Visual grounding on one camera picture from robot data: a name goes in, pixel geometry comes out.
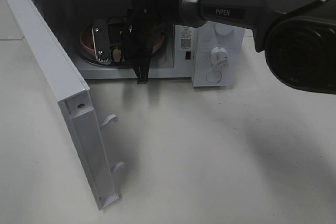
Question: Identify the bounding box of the white microwave oven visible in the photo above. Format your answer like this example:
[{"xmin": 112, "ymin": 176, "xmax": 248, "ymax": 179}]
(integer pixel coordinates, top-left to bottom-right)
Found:
[{"xmin": 32, "ymin": 0, "xmax": 245, "ymax": 87}]

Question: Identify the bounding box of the white microwave door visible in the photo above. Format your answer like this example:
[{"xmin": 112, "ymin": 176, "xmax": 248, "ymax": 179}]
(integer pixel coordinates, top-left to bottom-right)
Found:
[{"xmin": 6, "ymin": 0, "xmax": 124, "ymax": 210}]

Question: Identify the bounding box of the pink round plate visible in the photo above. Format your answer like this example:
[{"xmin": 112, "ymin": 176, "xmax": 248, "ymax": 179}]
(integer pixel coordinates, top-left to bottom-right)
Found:
[{"xmin": 79, "ymin": 26, "xmax": 165, "ymax": 58}]

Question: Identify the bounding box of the white bread sandwich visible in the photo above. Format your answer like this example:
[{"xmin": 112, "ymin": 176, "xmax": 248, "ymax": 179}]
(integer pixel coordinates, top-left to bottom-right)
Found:
[{"xmin": 108, "ymin": 17, "xmax": 125, "ymax": 66}]

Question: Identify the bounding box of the round microwave door button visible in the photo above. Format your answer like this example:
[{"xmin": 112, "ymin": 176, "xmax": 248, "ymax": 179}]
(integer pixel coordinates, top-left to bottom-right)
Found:
[{"xmin": 206, "ymin": 71, "xmax": 222, "ymax": 83}]

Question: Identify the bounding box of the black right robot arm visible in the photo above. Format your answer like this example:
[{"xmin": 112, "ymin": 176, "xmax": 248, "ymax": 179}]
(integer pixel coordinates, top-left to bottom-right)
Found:
[{"xmin": 121, "ymin": 0, "xmax": 335, "ymax": 94}]

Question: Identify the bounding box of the white microwave knob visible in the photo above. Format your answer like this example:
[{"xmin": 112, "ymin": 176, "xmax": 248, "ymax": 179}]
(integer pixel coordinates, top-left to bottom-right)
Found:
[
  {"xmin": 214, "ymin": 23, "xmax": 234, "ymax": 36},
  {"xmin": 209, "ymin": 47, "xmax": 228, "ymax": 65}
]

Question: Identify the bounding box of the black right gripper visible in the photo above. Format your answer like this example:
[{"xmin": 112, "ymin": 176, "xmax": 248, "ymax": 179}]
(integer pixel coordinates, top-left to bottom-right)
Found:
[{"xmin": 107, "ymin": 7, "xmax": 168, "ymax": 84}]

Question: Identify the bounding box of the glass microwave turntable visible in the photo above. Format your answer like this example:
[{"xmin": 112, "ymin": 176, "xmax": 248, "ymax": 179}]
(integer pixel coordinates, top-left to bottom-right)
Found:
[{"xmin": 77, "ymin": 52, "xmax": 131, "ymax": 69}]

